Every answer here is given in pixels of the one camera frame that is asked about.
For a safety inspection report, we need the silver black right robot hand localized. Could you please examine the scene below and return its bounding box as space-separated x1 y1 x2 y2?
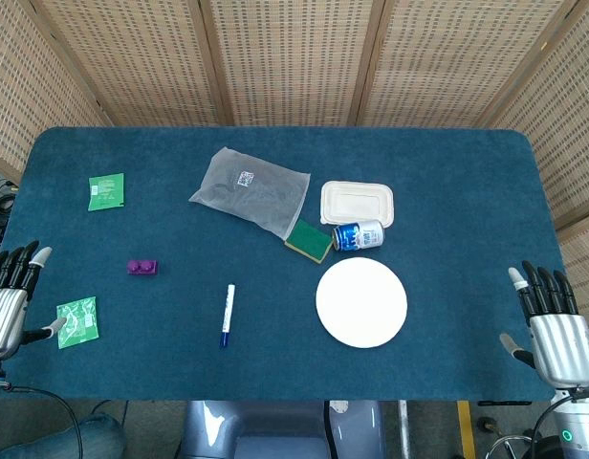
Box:
499 260 589 388

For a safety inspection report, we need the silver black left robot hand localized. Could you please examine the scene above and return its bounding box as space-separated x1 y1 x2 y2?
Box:
0 240 69 361

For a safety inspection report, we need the purple toy brick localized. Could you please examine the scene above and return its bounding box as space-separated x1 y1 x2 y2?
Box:
126 258 160 277

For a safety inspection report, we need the round white paper plate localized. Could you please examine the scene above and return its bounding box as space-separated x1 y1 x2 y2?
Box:
315 256 409 349

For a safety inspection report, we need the crumpled green sachet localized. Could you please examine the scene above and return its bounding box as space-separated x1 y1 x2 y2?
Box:
55 295 100 350

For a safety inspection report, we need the chrome chair base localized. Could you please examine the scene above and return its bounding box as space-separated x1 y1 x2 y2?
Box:
480 431 535 459

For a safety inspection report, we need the blue denim fabric bundle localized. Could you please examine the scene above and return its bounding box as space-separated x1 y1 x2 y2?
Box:
0 413 128 459

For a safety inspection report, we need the flat green sachet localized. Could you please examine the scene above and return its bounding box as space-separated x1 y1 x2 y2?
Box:
87 172 126 212

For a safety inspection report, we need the metal table leg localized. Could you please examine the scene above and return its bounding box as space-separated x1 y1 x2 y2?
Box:
397 400 412 459

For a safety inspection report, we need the blue carpet table cover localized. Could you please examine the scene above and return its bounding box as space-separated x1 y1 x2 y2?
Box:
0 126 561 403

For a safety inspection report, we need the woven bamboo screen panel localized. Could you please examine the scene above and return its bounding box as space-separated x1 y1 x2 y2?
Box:
0 0 114 186
198 0 386 128
354 0 582 129
29 0 234 128
483 0 589 326

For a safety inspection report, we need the white blue-capped marker pen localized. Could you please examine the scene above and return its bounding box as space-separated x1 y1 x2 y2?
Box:
219 283 237 349

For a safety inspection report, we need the blue white drink can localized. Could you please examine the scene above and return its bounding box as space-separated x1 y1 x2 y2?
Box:
332 219 386 252

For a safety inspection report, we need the beige lidded food container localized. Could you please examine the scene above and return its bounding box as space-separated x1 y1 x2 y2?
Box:
319 180 398 227

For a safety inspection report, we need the green yellow scrubbing sponge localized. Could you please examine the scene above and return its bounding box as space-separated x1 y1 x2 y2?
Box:
283 218 335 265

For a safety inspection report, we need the grey-blue robot torso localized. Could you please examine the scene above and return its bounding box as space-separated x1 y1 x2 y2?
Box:
177 400 386 459

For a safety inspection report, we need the grey plastic bag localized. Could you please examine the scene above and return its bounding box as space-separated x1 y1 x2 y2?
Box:
188 146 312 243

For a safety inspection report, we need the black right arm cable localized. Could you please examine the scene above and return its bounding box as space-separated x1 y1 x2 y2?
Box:
530 395 578 459

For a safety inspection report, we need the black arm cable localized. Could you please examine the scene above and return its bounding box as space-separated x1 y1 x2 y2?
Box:
0 384 84 459
530 395 578 459

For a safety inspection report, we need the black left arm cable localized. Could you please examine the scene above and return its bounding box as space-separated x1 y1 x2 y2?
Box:
0 384 84 459

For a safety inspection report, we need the black cables and equipment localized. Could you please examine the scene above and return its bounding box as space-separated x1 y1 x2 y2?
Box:
0 178 19 251

